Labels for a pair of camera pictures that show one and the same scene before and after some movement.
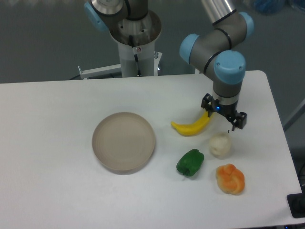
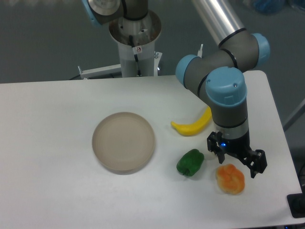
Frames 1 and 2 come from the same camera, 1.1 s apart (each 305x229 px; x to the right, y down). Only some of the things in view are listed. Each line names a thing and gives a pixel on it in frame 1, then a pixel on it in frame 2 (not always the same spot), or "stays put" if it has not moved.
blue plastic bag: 269,6 stays put
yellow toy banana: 195,128 stays put
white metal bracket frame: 114,70 stays put
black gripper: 238,119 to 235,141
